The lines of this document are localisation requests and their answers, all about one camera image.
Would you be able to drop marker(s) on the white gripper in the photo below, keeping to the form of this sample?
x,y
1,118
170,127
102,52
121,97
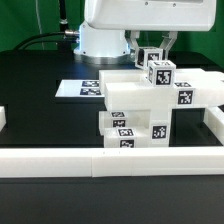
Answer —
x,y
151,15

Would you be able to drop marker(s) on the white tagged cube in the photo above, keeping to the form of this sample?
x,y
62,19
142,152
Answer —
x,y
145,54
161,73

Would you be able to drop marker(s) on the white chair back frame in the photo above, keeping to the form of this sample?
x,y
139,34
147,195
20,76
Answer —
x,y
130,90

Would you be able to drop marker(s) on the white chair seat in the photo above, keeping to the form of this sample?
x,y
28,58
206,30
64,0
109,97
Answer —
x,y
153,128

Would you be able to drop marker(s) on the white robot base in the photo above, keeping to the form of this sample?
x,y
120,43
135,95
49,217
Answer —
x,y
101,46

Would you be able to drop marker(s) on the white left fence stub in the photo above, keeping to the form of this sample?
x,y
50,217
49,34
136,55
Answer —
x,y
2,117

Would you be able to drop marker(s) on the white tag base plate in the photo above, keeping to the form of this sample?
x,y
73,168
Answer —
x,y
79,88

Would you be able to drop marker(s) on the white right fence wall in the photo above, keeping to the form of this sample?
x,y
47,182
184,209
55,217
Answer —
x,y
214,120

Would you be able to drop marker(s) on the white fence wall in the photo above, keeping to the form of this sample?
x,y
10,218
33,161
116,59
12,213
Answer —
x,y
99,162
214,120

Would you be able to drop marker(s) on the white front fence wall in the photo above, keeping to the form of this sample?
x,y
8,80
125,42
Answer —
x,y
99,162

